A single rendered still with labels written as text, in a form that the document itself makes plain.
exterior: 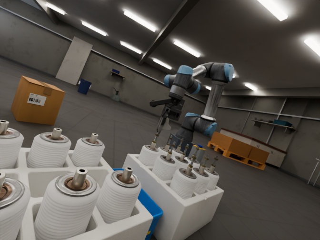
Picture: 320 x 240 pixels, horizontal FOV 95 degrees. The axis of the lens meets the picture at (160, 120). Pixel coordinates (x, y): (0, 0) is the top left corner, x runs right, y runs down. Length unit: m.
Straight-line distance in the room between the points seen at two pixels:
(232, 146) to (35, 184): 3.81
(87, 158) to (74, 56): 10.60
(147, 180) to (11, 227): 0.47
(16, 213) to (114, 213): 0.18
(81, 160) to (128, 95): 10.57
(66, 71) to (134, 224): 10.55
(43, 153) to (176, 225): 0.48
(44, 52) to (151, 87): 6.92
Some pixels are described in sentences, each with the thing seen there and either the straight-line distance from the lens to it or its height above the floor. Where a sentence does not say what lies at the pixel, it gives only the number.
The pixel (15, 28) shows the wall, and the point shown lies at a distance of 12.73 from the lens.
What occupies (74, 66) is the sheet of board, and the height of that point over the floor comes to 1.04.
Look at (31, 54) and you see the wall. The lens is 12.19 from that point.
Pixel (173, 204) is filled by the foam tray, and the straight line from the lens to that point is 0.61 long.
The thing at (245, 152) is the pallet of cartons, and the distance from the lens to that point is 4.25.
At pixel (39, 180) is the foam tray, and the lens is 0.54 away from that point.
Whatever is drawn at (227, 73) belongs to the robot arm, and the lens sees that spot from 1.13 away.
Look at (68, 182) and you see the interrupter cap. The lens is 0.36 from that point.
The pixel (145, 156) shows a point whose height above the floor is 0.22.
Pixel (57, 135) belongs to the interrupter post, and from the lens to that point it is 0.55.
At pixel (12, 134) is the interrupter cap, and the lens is 0.53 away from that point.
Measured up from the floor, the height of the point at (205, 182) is 0.23.
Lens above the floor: 0.45
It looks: 3 degrees down
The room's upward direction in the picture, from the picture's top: 22 degrees clockwise
